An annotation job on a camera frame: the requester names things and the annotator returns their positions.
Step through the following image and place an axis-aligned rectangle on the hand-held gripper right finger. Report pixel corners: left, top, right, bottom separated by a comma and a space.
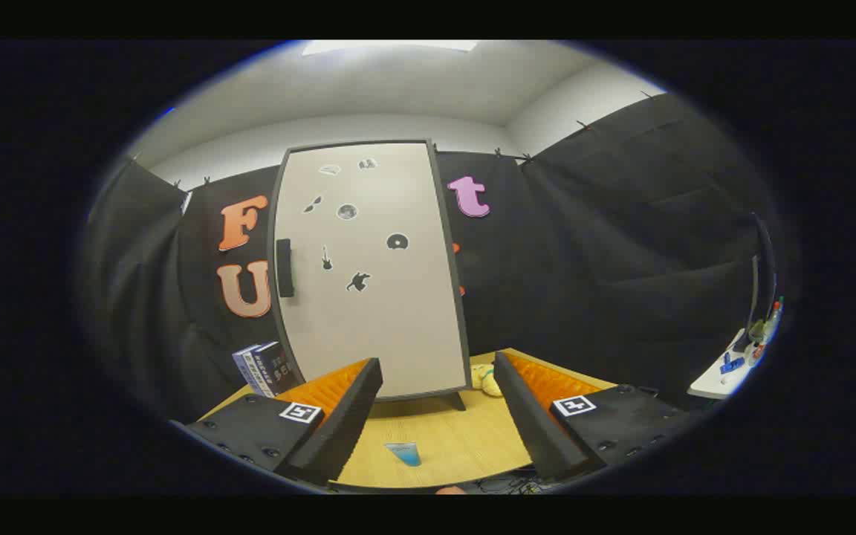
493, 351, 696, 484

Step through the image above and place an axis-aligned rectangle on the light grey cabinet door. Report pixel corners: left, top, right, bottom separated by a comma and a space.
270, 141, 469, 400

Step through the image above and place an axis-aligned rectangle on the dark grey cabinet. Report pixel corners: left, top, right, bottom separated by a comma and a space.
267, 138, 472, 412

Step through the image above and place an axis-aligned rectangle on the black backdrop cloth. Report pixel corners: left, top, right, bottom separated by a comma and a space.
82, 93, 778, 424

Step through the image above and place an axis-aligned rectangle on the pale yellow plush toy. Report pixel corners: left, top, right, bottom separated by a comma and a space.
470, 364, 504, 398

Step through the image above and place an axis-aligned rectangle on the white and blue cosmetic tube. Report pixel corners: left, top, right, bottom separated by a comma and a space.
385, 442, 422, 467

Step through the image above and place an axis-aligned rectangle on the light blue book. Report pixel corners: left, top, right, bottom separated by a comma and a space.
233, 344, 265, 398

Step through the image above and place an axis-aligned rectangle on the ceiling light panel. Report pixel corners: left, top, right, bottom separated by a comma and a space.
302, 40, 478, 56

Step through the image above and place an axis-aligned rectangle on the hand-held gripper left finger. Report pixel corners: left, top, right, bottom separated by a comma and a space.
170, 357, 384, 487

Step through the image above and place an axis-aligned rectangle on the clear bottle with red cap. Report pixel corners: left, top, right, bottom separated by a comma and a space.
761, 297, 784, 344

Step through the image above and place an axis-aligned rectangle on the dark navy book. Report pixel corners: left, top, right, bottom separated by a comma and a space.
256, 341, 303, 397

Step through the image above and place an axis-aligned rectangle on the white side table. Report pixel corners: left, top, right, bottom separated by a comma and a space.
688, 327, 771, 400

